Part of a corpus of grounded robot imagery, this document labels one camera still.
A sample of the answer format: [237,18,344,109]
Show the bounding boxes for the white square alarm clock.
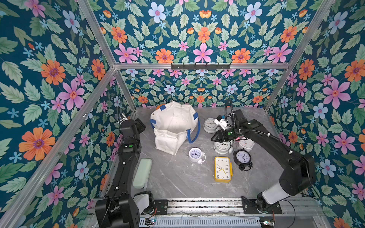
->
[239,139,255,152]

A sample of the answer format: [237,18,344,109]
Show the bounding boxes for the white black twin-bell alarm clock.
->
[213,142,233,155]

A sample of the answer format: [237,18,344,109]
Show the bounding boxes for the white canvas bag blue handles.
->
[150,101,201,156]

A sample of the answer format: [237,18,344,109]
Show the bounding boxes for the yellow alarm clock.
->
[214,156,233,183]

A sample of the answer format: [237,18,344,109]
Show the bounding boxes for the small white alarm clock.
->
[188,147,206,164]

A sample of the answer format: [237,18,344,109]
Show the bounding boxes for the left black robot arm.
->
[95,118,146,228]

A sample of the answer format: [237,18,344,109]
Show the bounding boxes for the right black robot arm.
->
[211,110,316,213]

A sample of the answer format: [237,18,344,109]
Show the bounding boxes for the pale green pad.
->
[132,158,153,190]

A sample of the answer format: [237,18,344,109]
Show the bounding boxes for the black hook rail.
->
[170,63,231,70]

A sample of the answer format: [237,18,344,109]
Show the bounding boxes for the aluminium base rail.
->
[167,196,324,217]

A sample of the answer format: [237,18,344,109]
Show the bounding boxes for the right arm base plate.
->
[241,196,282,214]

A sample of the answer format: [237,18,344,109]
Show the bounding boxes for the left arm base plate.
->
[142,199,169,216]

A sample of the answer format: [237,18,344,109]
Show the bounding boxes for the white vented cable duct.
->
[139,217,261,228]

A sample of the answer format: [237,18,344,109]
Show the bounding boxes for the aluminium cage frame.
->
[0,0,336,228]

